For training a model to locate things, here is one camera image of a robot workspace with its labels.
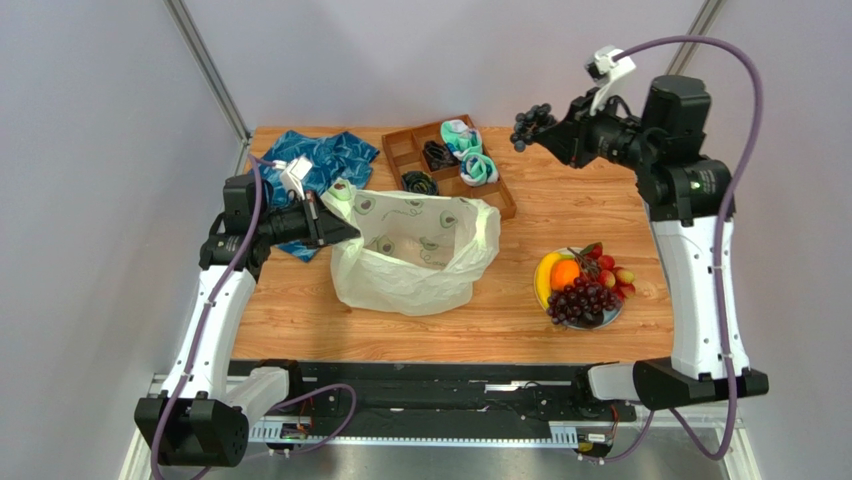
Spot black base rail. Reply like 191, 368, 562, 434
226, 359, 638, 441

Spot fake yellow banana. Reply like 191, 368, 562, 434
533, 250, 574, 309

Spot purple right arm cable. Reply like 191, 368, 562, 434
612, 35, 765, 464

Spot wooden compartment tray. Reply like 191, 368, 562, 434
381, 114, 517, 220

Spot fake black grape bunch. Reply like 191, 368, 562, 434
510, 103, 557, 153

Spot black patterned rolled sock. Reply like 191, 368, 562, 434
422, 140, 460, 172

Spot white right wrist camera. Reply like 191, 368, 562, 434
584, 45, 636, 116

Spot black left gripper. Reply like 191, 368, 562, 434
256, 190, 359, 250

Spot fake dark grape bunch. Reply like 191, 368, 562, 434
545, 279, 623, 330

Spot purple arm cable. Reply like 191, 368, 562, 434
150, 154, 357, 480
612, 35, 765, 464

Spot teal white sock lower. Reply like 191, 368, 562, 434
460, 153, 500, 187

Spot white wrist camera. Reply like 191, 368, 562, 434
584, 45, 636, 116
272, 155, 313, 200

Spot right aluminium frame post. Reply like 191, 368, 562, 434
666, 0, 727, 75

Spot fake red lychee bunch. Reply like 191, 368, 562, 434
567, 242, 636, 300

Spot teal white sock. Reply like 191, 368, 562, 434
460, 153, 500, 187
440, 119, 484, 160

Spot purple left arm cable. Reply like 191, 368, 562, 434
150, 154, 357, 480

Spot teal white sock upper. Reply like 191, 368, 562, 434
440, 119, 484, 160

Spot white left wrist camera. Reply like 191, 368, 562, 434
272, 155, 313, 200

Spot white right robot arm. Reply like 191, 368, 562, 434
517, 75, 769, 411

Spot grey aluminium frame post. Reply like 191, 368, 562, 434
163, 0, 252, 146

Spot fake orange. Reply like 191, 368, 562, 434
549, 259, 581, 291

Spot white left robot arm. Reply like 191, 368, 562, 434
134, 174, 360, 478

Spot blue shark print cloth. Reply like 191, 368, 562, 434
251, 130, 381, 264

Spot dark green leaf rolled sock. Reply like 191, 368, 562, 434
401, 170, 440, 196

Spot translucent white plastic bag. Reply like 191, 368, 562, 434
321, 179, 501, 316

